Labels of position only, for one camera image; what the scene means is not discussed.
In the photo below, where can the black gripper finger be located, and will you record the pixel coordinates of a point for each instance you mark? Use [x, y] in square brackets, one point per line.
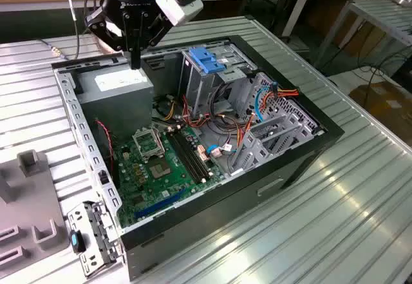
[161, 28]
[103, 29]

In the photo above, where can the grey metal disk bay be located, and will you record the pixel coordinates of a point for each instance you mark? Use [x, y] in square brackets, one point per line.
[254, 155]

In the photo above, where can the blue plastic drive latch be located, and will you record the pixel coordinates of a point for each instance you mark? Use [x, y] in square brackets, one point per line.
[206, 60]

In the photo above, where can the grey metal drive cage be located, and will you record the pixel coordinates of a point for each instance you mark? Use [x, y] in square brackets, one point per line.
[199, 87]

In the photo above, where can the grey power supply unit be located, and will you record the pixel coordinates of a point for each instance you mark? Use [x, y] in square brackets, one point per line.
[116, 110]

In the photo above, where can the black RAM slot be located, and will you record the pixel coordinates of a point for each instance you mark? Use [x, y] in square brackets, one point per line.
[195, 152]
[182, 157]
[186, 156]
[191, 154]

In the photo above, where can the CPU socket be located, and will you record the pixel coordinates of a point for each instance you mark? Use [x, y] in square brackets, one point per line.
[160, 168]

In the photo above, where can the green motherboard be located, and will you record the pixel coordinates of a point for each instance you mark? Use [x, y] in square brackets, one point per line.
[128, 174]

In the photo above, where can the small black case latch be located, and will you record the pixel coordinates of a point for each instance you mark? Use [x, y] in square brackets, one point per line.
[103, 177]

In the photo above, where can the blue expansion slot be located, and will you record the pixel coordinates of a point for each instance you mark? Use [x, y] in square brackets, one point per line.
[161, 204]

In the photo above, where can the grey parts rack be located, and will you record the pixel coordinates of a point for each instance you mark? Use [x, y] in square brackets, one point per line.
[29, 200]

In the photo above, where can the black open PC case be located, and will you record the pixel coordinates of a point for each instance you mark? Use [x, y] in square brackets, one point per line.
[225, 206]

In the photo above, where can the grey metal slot retainer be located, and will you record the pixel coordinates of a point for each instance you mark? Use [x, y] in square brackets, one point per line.
[96, 232]

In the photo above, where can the black latch with blue button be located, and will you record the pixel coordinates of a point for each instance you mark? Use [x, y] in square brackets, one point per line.
[77, 242]

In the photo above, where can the metal slat side table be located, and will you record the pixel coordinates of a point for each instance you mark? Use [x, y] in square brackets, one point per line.
[386, 16]

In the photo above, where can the large flat cardboard box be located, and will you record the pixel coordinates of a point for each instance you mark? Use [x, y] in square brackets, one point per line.
[386, 103]

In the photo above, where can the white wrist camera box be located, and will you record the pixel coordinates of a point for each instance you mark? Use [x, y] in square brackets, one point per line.
[180, 10]

